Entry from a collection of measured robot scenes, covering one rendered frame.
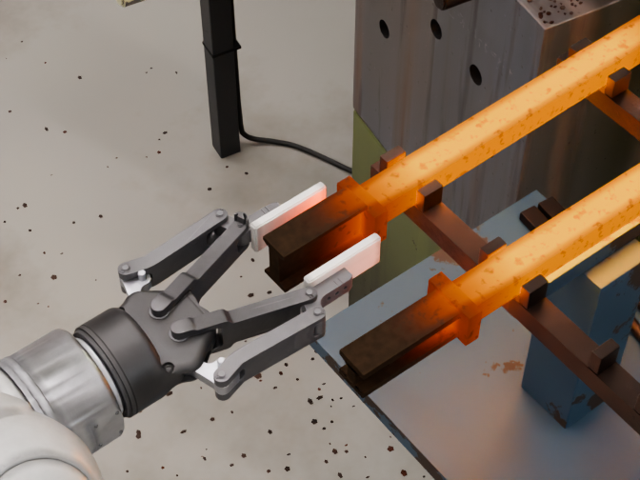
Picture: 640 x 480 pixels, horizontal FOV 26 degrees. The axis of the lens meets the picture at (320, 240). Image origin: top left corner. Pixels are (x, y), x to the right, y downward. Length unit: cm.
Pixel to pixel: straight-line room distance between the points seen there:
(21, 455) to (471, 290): 41
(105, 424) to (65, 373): 5
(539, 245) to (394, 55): 73
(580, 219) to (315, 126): 153
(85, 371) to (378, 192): 28
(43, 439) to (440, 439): 58
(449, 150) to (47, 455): 49
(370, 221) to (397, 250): 92
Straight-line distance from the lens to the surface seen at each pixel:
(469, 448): 127
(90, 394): 96
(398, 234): 196
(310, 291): 102
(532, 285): 104
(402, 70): 175
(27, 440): 76
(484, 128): 114
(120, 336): 98
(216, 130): 248
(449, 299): 102
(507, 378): 132
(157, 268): 105
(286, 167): 251
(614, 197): 110
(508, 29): 148
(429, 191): 109
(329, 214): 105
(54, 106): 266
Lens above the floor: 185
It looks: 51 degrees down
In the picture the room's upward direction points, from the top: straight up
